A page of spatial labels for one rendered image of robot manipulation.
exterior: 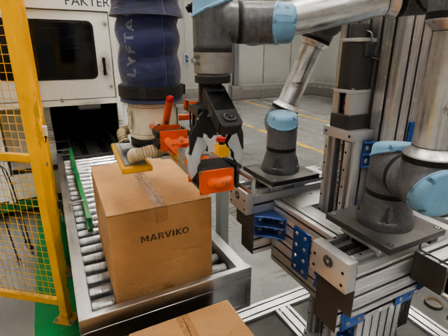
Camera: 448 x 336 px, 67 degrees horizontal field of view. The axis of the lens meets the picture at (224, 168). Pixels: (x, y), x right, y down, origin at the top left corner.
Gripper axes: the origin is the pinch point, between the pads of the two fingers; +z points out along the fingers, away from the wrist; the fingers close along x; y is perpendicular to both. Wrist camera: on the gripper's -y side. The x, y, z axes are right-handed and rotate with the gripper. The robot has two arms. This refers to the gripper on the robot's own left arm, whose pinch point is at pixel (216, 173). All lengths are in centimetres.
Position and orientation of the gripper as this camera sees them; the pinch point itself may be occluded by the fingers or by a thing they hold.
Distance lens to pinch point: 71.9
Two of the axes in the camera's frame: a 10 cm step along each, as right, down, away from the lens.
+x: -9.2, 1.2, -3.7
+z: -0.1, 9.4, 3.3
